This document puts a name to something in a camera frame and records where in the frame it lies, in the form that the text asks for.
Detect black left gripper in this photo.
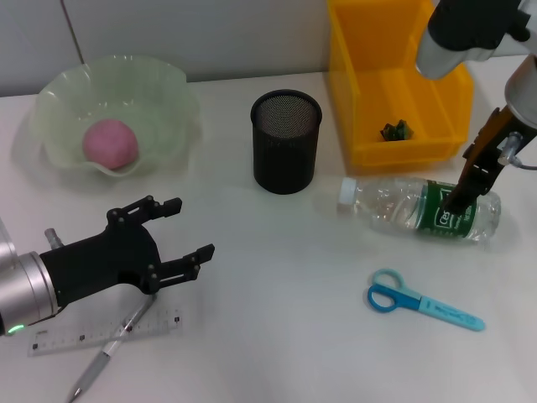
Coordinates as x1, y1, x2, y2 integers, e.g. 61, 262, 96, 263
39, 194, 216, 308

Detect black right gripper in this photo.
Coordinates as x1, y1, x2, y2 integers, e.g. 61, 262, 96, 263
444, 107, 528, 213

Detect clear bottle green label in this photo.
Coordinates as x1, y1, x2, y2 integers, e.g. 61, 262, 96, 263
337, 175, 503, 252

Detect green plastic scrap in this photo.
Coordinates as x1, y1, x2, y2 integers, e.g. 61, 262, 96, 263
378, 119, 415, 142

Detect pink peach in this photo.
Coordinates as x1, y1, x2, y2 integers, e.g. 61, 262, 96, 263
81, 118, 138, 170

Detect blue scissors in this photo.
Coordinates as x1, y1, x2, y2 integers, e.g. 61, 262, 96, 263
367, 268, 487, 332

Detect black mesh pen holder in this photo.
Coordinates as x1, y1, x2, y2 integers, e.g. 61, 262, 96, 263
250, 88, 323, 196

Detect translucent green fruit bowl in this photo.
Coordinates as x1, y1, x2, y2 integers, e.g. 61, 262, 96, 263
33, 53, 201, 180

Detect transparent plastic ruler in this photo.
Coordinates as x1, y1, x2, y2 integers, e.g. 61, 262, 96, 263
27, 307, 185, 358

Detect silver pen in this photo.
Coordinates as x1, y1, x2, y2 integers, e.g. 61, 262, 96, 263
66, 293, 159, 400

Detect silver left gripper connector stud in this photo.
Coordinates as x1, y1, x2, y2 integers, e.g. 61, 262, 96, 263
44, 228, 64, 251

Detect yellow plastic bin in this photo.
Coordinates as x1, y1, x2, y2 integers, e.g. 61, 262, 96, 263
326, 0, 475, 170

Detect grey right gripper cable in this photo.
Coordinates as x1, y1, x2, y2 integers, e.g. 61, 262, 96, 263
498, 130, 537, 172

